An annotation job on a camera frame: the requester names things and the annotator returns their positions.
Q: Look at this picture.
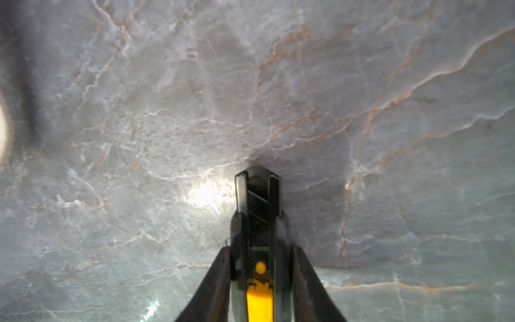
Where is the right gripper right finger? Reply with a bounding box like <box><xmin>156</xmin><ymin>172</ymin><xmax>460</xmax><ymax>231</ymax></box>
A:
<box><xmin>292</xmin><ymin>244</ymin><xmax>347</xmax><ymax>322</ymax></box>

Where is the black yellow utility knife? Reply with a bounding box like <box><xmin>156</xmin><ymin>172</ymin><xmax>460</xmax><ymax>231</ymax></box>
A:
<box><xmin>231</xmin><ymin>166</ymin><xmax>292</xmax><ymax>321</ymax></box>

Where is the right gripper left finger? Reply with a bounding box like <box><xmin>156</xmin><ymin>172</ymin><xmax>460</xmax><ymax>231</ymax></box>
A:
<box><xmin>176</xmin><ymin>246</ymin><xmax>231</xmax><ymax>322</ymax></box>

